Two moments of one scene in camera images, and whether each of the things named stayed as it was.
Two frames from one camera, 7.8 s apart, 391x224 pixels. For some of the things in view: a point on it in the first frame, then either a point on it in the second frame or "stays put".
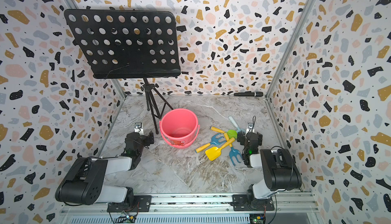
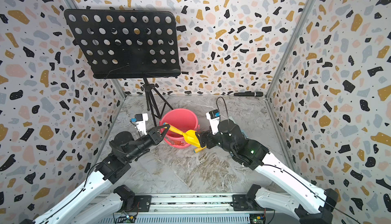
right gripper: x=242 y=138 -> x=204 y=136
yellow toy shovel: x=214 y=152 -> x=190 y=135
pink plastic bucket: x=179 y=128 stays put
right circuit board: x=257 y=218 stays put
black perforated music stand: x=129 y=45 stays put
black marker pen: x=249 y=93 stays put
